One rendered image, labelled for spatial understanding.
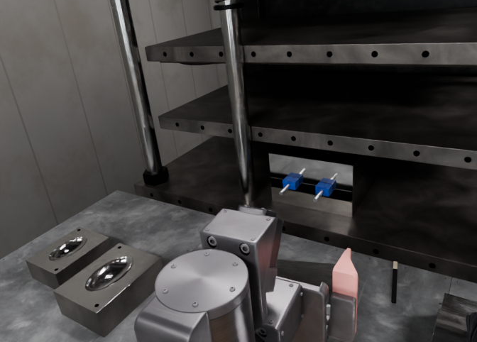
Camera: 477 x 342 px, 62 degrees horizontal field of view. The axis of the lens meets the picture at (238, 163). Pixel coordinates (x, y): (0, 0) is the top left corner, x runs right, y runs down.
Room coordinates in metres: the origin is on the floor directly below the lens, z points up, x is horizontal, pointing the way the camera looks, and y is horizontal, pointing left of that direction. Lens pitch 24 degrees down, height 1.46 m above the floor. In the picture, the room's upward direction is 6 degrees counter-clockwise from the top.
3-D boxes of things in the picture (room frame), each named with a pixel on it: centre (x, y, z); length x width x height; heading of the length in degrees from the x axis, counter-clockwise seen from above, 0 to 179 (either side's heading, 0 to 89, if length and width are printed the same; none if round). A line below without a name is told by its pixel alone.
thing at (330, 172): (1.28, -0.35, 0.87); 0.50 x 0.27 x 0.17; 145
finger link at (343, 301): (0.29, -0.07, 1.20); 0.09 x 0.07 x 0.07; 151
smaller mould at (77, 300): (0.76, 0.33, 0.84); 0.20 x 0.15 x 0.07; 145
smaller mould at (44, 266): (0.90, 0.48, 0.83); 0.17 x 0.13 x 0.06; 145
